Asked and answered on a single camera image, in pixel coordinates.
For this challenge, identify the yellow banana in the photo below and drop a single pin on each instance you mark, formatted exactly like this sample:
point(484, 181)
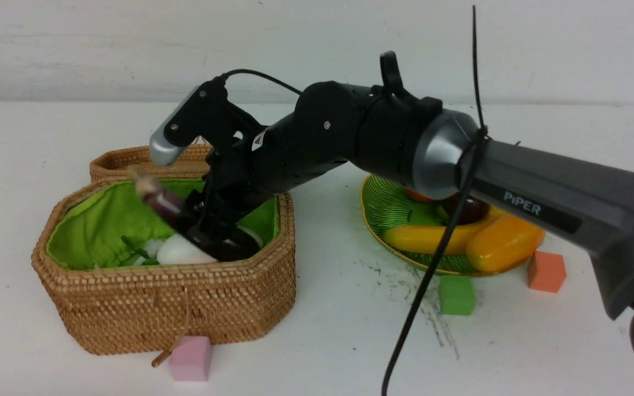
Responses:
point(425, 227)

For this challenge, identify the salmon orange foam cube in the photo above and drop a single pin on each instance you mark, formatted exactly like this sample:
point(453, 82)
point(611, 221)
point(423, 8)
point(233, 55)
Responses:
point(546, 272)

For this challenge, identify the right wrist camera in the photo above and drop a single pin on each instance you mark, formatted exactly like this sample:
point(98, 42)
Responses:
point(206, 113)

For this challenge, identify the white radish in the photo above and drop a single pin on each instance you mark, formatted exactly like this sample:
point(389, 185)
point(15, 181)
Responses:
point(176, 250)

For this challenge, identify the woven wicker basket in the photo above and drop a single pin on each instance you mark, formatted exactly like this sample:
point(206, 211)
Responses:
point(144, 309)

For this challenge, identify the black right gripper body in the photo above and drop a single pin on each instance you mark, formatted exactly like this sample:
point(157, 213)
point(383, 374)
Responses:
point(239, 179)

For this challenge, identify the purple eggplant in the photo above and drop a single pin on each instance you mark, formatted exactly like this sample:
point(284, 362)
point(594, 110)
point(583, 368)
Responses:
point(183, 215)

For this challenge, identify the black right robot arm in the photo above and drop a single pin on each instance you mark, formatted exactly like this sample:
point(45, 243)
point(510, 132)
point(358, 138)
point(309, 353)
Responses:
point(419, 145)

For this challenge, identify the green foam cube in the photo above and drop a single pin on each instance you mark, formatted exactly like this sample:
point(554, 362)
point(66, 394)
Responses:
point(456, 295)

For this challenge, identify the orange persimmon with leaf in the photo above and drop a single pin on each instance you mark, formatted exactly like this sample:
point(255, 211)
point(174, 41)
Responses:
point(417, 197)

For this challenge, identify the pink foam cube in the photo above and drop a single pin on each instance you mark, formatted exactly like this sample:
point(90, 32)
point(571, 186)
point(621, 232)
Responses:
point(190, 361)

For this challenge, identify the yellow orange mango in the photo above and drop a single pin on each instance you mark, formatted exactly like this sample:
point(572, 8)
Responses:
point(504, 244)

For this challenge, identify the dark purple mangosteen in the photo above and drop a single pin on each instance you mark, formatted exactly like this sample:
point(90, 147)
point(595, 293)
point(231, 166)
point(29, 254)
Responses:
point(474, 210)

